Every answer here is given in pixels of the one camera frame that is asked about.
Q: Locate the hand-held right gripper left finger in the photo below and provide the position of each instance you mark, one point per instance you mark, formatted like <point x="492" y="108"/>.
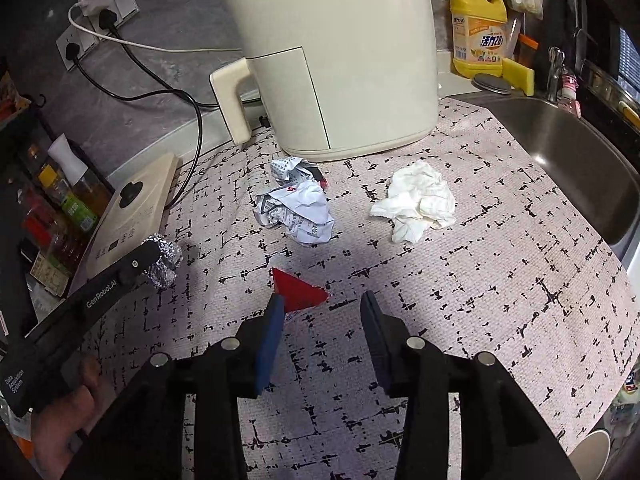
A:
<point x="270" y="345"/>

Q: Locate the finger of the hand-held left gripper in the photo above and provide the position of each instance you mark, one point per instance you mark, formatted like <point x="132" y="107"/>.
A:
<point x="146" y="256"/>

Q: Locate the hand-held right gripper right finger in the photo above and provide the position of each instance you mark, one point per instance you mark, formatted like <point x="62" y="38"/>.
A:
<point x="377" y="340"/>

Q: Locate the aluminium foil ball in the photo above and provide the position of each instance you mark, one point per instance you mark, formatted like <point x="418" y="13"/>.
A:
<point x="167" y="265"/>

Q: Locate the red paper carton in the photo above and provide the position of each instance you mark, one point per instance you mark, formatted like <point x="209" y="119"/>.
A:
<point x="300" y="295"/>

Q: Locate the person's left hand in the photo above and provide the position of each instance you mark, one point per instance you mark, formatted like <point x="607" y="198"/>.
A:
<point x="60" y="425"/>

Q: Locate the cream flat appliance black knob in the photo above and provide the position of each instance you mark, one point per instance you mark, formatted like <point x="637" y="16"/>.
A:
<point x="135" y="220"/>

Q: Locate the green label bottle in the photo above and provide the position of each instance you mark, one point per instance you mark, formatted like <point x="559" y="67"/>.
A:
<point x="77" y="207"/>

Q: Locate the red label bottle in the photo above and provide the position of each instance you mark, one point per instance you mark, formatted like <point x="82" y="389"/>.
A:
<point x="40" y="220"/>

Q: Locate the grey patterned counter mat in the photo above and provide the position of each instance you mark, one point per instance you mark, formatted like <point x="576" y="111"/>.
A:
<point x="475" y="285"/>

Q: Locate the white cap oil bottle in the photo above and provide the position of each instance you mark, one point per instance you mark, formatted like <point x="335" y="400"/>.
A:
<point x="65" y="152"/>

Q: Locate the crumpled printed white paper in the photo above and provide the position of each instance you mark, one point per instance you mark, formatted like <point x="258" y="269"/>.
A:
<point x="305" y="210"/>

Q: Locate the crumpled white tissue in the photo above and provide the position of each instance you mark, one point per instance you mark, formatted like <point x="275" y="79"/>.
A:
<point x="420" y="200"/>

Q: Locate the black shelf rack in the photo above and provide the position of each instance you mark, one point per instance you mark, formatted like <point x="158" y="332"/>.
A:
<point x="20" y="160"/>

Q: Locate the white round bin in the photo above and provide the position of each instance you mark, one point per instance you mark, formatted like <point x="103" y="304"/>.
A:
<point x="592" y="455"/>

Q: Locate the white charger plug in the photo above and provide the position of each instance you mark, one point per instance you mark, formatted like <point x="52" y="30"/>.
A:
<point x="92" y="4"/>

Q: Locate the cream air fryer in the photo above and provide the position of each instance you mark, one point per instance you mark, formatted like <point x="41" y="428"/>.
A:
<point x="325" y="60"/>

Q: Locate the stainless steel sink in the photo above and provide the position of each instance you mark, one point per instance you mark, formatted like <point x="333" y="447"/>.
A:
<point x="575" y="160"/>

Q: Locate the grey sink plug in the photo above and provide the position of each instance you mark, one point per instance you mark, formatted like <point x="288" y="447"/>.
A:
<point x="492" y="83"/>

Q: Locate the yellow sponge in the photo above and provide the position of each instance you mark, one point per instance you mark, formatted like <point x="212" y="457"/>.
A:
<point x="520" y="77"/>

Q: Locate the yellow dish soap bottle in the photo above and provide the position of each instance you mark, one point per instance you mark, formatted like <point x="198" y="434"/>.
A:
<point x="477" y="30"/>

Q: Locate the orange clear plastic packet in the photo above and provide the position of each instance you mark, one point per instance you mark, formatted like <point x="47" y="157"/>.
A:
<point x="526" y="50"/>

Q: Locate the window with blinds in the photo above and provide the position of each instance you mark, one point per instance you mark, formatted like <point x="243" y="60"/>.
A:
<point x="630" y="60"/>

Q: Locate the white wall socket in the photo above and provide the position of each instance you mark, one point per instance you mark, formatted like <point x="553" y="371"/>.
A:
<point x="122" y="2"/>
<point x="82" y="42"/>

